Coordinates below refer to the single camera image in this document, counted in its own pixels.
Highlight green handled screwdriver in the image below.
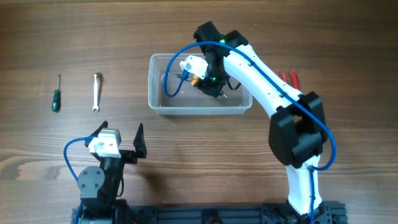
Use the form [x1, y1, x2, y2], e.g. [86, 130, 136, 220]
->
[52, 73, 62, 113]

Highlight black red screwdriver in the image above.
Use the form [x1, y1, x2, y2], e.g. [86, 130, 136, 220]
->
[220, 91, 228, 98]

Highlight small silver wrench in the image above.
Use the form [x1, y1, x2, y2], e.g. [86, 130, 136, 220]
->
[92, 73, 101, 112]

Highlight orange black long-nose pliers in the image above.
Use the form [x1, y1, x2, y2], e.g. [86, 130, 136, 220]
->
[185, 73, 199, 87]

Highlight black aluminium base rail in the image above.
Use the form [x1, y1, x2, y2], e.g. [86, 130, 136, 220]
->
[71, 202, 348, 224]

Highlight left blue cable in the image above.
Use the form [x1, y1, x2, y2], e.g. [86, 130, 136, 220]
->
[63, 136, 98, 224]

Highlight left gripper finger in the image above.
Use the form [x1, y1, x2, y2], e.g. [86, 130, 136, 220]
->
[133, 123, 146, 152]
[85, 121, 108, 147]

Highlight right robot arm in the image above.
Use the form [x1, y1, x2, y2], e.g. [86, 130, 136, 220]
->
[192, 21, 333, 221]

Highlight clear plastic container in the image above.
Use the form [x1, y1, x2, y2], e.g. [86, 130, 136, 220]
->
[148, 54, 253, 115]

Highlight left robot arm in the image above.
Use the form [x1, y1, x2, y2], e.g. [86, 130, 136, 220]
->
[69, 121, 147, 223]

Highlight red handled cutting pliers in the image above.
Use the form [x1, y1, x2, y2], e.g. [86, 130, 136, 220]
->
[279, 71, 300, 90]

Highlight blue cable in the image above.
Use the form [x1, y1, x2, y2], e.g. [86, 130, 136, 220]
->
[63, 136, 98, 224]
[163, 40, 338, 224]

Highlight right blue cable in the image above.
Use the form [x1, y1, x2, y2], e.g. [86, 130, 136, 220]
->
[163, 40, 338, 224]

